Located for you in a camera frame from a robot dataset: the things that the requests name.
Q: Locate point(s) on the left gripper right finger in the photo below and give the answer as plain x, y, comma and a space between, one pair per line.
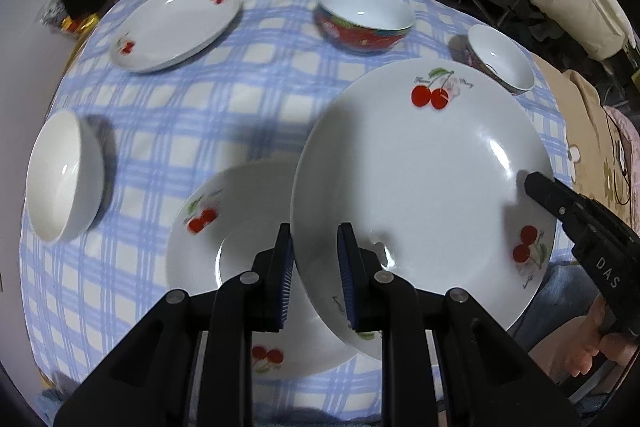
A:
358, 267

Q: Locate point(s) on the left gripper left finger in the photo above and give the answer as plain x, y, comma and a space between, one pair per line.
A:
272, 291

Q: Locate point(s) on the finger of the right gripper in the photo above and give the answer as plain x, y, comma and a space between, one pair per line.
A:
552, 194

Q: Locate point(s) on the large white cherry plate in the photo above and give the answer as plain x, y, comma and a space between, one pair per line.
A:
426, 159

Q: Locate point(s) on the plain white bowl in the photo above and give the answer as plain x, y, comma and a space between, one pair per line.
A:
65, 178

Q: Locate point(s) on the right hand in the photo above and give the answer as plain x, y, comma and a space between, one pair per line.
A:
571, 349

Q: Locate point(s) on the beige bear blanket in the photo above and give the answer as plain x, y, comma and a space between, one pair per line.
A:
602, 144

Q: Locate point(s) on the white cherry plate underneath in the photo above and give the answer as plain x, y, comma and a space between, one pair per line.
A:
220, 228

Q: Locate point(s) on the small patterned bowl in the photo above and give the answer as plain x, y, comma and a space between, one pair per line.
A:
500, 58

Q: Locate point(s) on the large red patterned bowl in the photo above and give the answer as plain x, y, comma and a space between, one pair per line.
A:
364, 26

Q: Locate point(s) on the far white cherry plate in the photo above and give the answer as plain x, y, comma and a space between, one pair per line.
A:
163, 33

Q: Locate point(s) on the yellow red snack bag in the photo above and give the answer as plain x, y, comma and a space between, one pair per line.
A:
79, 26

